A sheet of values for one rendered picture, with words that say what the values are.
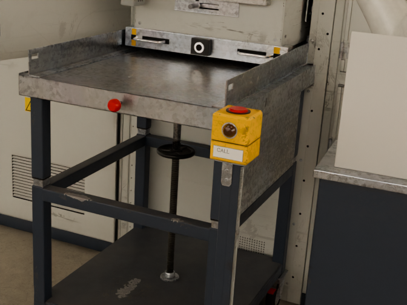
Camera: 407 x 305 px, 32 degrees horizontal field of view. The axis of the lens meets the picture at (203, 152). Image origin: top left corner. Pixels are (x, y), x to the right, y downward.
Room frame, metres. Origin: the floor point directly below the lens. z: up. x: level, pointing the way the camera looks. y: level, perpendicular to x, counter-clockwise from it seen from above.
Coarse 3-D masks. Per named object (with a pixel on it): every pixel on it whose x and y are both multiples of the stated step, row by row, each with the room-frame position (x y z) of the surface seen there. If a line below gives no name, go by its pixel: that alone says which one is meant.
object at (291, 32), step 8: (288, 0) 2.07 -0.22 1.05; (296, 0) 2.15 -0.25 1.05; (304, 0) 2.23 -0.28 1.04; (208, 8) 2.16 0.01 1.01; (288, 8) 2.08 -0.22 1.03; (296, 8) 2.16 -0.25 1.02; (304, 8) 2.24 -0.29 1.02; (288, 16) 2.09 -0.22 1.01; (296, 16) 2.16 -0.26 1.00; (304, 16) 2.25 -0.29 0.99; (288, 24) 2.09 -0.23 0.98; (296, 24) 2.17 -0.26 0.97; (304, 24) 2.26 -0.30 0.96; (288, 32) 2.10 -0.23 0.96; (296, 32) 2.18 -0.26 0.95; (304, 32) 2.27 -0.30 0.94; (288, 40) 2.11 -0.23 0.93; (296, 40) 2.19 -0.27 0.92; (304, 40) 2.28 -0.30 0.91
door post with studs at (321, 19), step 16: (320, 0) 2.19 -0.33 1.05; (320, 16) 2.19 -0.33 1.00; (320, 32) 2.19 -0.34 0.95; (320, 48) 2.18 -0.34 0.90; (320, 64) 2.18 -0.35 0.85; (320, 80) 2.18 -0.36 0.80; (320, 96) 2.18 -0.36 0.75; (320, 112) 2.17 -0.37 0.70; (304, 176) 2.19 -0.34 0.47; (304, 192) 2.18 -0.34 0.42; (304, 208) 2.18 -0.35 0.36; (304, 224) 2.18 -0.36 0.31; (304, 240) 2.18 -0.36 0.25; (304, 256) 2.17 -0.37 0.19; (288, 288) 2.19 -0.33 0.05
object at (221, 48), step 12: (132, 36) 2.22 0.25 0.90; (144, 36) 2.20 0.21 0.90; (156, 36) 2.19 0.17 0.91; (168, 36) 2.17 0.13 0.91; (180, 36) 2.16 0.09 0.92; (192, 36) 2.14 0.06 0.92; (204, 36) 2.13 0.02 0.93; (156, 48) 2.19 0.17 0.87; (168, 48) 2.17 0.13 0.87; (180, 48) 2.15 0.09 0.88; (216, 48) 2.11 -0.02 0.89; (228, 48) 2.09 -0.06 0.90; (240, 48) 2.08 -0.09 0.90; (252, 48) 2.07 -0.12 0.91; (264, 48) 2.05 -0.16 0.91; (288, 48) 2.03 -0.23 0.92; (240, 60) 2.08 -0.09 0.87; (252, 60) 2.06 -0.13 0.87; (264, 60) 2.05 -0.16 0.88
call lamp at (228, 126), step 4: (224, 124) 1.32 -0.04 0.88; (228, 124) 1.32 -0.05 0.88; (232, 124) 1.32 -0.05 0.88; (224, 128) 1.31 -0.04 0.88; (228, 128) 1.31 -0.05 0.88; (232, 128) 1.31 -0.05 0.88; (236, 128) 1.31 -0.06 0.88; (224, 132) 1.31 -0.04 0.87; (228, 132) 1.31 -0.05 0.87; (232, 132) 1.31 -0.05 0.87; (236, 132) 1.31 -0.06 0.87; (224, 136) 1.32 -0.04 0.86; (228, 136) 1.31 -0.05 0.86; (232, 136) 1.31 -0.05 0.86
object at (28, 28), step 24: (0, 0) 2.03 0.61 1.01; (24, 0) 2.09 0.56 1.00; (48, 0) 2.16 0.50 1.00; (72, 0) 2.24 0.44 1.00; (96, 0) 2.32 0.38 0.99; (120, 0) 2.40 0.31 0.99; (0, 24) 2.02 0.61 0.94; (24, 24) 2.09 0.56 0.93; (48, 24) 2.16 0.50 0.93; (72, 24) 2.24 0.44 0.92; (96, 24) 2.32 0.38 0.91; (120, 24) 2.41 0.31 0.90; (0, 48) 2.02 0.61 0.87; (24, 48) 2.09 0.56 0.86
